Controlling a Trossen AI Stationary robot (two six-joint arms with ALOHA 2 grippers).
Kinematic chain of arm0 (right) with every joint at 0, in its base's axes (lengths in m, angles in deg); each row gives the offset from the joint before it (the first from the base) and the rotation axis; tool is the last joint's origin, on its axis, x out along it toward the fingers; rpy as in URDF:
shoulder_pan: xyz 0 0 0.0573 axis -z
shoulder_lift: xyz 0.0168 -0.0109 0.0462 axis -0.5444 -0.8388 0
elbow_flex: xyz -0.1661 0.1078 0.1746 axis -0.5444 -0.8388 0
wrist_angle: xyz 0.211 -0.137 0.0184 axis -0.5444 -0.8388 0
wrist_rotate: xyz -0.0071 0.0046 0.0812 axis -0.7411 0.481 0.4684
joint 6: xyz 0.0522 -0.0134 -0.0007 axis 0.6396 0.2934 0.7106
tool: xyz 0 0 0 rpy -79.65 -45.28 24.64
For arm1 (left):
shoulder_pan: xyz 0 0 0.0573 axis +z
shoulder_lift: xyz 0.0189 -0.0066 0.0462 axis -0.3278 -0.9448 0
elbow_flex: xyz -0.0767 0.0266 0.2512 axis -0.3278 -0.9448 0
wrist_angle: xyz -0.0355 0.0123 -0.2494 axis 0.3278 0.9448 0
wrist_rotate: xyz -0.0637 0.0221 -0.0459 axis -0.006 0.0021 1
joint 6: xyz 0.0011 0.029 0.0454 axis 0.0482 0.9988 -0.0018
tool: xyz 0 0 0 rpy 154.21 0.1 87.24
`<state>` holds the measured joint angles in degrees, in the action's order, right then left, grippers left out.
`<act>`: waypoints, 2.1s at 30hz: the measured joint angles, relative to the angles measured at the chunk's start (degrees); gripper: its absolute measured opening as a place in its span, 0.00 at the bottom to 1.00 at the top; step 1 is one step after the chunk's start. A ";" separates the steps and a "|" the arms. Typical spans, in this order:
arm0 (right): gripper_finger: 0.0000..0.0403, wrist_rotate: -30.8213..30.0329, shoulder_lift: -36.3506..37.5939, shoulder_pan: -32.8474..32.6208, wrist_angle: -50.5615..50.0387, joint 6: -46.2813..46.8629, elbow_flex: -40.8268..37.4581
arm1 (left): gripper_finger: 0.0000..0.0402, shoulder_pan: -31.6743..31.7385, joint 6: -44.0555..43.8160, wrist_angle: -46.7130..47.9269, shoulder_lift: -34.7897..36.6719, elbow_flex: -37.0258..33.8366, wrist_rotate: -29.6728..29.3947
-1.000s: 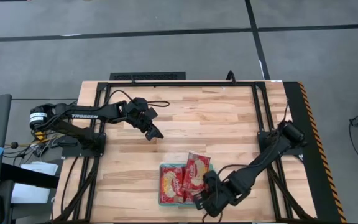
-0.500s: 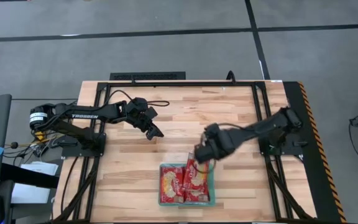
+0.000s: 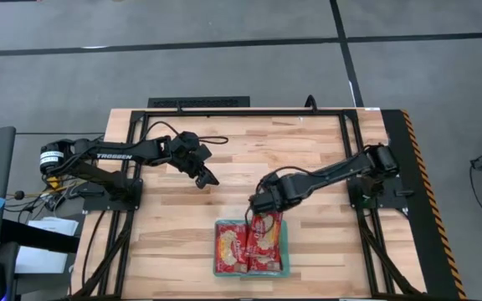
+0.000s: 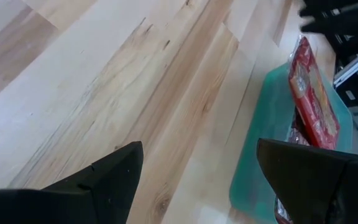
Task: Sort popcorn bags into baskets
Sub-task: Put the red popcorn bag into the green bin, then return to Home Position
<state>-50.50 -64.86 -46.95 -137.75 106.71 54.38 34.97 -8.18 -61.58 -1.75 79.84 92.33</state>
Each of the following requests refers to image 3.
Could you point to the white label sticker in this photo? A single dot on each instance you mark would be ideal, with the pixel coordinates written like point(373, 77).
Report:
point(372, 109)

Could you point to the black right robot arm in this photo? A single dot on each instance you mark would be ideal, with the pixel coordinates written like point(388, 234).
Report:
point(333, 171)

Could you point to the black flat bar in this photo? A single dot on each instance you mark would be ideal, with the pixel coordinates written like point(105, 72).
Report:
point(36, 238)

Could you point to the black floor vent grille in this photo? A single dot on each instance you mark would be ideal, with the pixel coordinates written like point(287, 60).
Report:
point(199, 102)

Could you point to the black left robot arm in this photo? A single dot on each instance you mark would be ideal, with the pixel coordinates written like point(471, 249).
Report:
point(115, 155)

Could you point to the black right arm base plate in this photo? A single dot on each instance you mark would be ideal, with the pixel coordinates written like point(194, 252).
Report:
point(387, 192)

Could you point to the white paper sheet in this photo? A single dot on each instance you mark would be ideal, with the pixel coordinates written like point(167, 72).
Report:
point(40, 261)

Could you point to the black yellow striped edge strip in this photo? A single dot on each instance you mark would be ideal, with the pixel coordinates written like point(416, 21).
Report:
point(408, 188)

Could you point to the teal plastic basket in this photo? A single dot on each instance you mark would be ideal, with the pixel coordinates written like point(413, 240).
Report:
point(285, 259)

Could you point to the black metal table frame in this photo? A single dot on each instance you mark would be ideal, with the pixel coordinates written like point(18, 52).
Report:
point(245, 113)

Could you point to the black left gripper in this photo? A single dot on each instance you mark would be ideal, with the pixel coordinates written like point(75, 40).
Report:
point(193, 159)

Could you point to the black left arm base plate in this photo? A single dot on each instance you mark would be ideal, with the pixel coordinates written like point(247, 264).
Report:
point(98, 204)

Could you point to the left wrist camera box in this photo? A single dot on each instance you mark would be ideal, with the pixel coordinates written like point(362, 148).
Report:
point(188, 139)

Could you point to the black arched hook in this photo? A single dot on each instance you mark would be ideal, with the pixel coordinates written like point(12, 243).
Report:
point(310, 97)

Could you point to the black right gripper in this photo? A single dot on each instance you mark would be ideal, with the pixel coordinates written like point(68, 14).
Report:
point(285, 192)

